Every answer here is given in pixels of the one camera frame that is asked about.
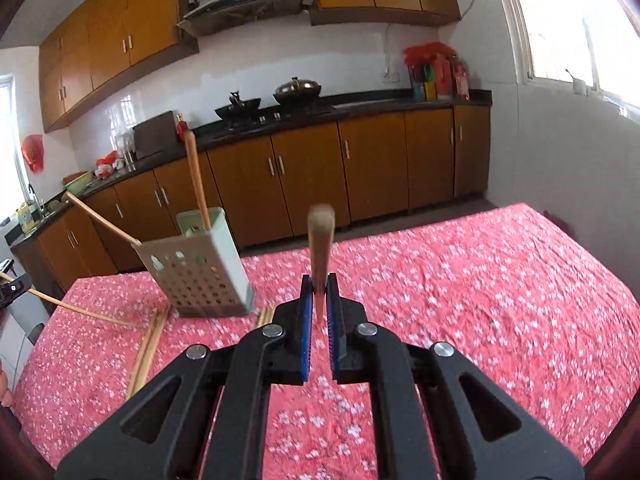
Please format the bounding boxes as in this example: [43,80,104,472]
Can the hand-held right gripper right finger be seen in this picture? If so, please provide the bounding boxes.
[325,272,586,480]

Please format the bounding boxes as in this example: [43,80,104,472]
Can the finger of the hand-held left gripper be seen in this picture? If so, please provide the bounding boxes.
[0,275,29,307]

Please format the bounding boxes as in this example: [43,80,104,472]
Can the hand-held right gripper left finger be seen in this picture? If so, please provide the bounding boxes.
[55,274,316,480]

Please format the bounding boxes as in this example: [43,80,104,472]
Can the perforated metal utensil holder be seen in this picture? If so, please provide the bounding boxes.
[131,207,255,318]

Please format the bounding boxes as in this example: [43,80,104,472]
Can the yellow dish soap bottle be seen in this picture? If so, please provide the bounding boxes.
[12,202,37,234]

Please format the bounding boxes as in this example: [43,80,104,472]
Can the sink faucet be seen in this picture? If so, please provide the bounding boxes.
[27,184,47,217]

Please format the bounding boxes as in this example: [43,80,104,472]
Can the green basin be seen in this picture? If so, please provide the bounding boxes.
[62,171,96,192]

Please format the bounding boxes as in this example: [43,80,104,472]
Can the hanging red plastic bag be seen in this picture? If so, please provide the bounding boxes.
[21,133,46,175]

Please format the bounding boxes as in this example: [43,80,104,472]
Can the small window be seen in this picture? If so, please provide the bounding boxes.
[0,74,27,222]

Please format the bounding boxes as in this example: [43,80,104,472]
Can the red floral tablecloth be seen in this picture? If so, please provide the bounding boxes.
[12,202,640,480]

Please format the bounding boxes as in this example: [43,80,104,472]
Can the red and white bag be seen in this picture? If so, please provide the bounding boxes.
[95,152,126,179]

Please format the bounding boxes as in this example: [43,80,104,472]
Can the wooden base cabinets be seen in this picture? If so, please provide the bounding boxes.
[15,105,492,291]

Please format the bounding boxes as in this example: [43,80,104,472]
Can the clear glass jar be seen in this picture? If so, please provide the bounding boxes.
[115,130,136,162]

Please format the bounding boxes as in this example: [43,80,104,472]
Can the brown cutting board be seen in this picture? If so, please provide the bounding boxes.
[132,111,181,160]

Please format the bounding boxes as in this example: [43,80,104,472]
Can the dark kitchen countertop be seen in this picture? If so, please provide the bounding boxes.
[10,89,493,256]

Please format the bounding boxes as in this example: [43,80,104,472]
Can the black wok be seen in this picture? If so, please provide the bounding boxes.
[215,91,262,119]

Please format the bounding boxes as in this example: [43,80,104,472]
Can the wok with lid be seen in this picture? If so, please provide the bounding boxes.
[272,77,322,106]

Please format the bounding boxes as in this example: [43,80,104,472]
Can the colourful boxes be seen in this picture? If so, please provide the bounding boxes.
[410,64,438,102]

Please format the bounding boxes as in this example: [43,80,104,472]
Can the red bottles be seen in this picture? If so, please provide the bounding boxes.
[434,56,471,102]

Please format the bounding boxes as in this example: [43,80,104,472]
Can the red bag on counter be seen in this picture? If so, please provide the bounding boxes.
[402,42,459,68]

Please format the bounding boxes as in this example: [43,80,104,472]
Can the large window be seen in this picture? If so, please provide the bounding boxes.
[492,0,640,126]

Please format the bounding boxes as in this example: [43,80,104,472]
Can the long wooden wall cabinet row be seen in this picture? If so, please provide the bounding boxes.
[39,0,201,134]

